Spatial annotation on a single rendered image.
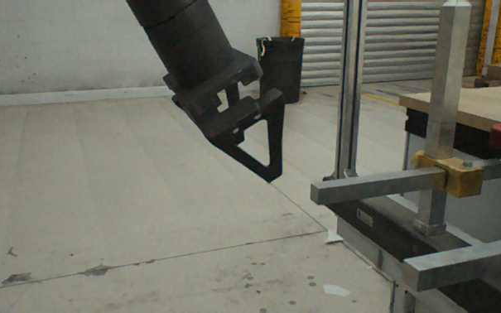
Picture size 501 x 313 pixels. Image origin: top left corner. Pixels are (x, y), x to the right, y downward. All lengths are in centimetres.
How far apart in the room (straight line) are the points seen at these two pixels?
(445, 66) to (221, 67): 62
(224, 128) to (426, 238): 72
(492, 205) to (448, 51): 41
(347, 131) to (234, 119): 89
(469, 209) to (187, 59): 98
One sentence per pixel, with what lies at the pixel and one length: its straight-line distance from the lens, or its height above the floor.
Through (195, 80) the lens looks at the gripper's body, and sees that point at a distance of 42.
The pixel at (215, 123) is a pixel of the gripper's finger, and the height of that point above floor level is 105.
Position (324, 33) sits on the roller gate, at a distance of 701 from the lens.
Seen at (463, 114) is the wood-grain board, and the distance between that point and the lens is 123.
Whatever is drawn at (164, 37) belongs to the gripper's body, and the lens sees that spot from 41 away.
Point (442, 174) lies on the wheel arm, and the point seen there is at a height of 84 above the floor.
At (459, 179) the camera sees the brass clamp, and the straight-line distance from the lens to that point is 96.
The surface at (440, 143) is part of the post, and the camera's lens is 101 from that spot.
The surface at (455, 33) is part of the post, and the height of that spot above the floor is 108.
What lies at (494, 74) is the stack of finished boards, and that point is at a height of 21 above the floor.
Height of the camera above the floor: 114
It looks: 18 degrees down
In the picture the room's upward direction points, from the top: straight up
